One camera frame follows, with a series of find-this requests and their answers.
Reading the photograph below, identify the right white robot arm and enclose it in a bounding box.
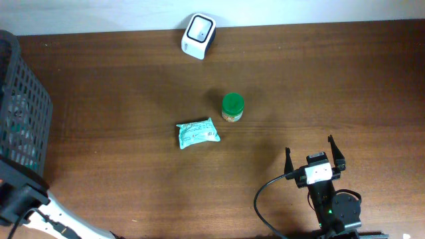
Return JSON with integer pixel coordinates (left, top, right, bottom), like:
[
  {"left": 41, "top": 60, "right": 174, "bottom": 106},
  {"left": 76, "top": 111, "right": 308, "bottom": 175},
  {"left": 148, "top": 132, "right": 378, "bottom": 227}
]
[{"left": 284, "top": 135, "right": 389, "bottom": 239}]

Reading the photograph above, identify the dark grey plastic basket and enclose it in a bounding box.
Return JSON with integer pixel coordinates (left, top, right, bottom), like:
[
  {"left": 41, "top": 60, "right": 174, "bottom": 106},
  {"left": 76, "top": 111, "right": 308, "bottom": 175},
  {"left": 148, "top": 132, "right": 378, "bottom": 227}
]
[{"left": 1, "top": 30, "right": 52, "bottom": 176}]

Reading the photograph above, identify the white barcode scanner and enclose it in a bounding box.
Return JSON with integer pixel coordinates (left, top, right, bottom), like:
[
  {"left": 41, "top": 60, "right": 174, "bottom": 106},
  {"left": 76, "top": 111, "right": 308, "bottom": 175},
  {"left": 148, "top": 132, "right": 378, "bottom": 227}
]
[{"left": 181, "top": 13, "right": 216, "bottom": 60}]

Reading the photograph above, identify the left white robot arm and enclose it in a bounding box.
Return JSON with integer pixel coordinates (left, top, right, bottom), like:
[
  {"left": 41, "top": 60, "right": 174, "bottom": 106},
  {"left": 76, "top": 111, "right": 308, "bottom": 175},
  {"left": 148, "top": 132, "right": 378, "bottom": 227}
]
[{"left": 1, "top": 157, "right": 119, "bottom": 239}]

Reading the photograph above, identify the green lid jar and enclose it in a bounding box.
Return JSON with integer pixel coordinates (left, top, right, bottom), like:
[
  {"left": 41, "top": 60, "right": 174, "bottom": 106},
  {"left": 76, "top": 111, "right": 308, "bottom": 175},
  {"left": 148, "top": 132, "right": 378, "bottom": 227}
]
[{"left": 222, "top": 92, "right": 244, "bottom": 122}]

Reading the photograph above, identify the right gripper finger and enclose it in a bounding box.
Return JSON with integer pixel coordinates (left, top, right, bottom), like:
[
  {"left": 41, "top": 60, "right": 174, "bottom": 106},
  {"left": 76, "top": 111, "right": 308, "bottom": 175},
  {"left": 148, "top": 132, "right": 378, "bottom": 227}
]
[
  {"left": 328, "top": 135, "right": 346, "bottom": 171},
  {"left": 284, "top": 147, "right": 294, "bottom": 180}
]

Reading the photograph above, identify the teal tissue pack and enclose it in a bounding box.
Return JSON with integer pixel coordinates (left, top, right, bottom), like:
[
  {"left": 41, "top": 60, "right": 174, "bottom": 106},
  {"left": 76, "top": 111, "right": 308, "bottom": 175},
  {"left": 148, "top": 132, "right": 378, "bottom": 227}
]
[{"left": 176, "top": 118, "right": 220, "bottom": 149}]

